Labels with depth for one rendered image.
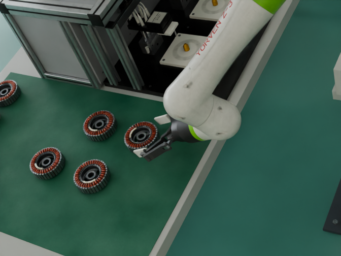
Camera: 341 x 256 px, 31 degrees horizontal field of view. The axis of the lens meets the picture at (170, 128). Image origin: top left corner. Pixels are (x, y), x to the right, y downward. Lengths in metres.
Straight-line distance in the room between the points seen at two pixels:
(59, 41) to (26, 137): 0.35
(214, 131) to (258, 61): 0.54
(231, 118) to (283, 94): 1.40
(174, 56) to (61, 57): 0.40
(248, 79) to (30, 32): 0.77
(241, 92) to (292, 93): 1.01
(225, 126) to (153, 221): 0.37
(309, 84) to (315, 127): 0.27
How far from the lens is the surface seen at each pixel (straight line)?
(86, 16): 1.95
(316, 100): 2.97
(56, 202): 1.98
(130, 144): 1.95
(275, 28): 2.22
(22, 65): 2.52
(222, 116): 1.62
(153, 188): 1.87
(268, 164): 2.77
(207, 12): 2.31
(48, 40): 2.20
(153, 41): 2.22
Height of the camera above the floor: 2.19
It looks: 46 degrees down
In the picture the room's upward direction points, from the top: 24 degrees counter-clockwise
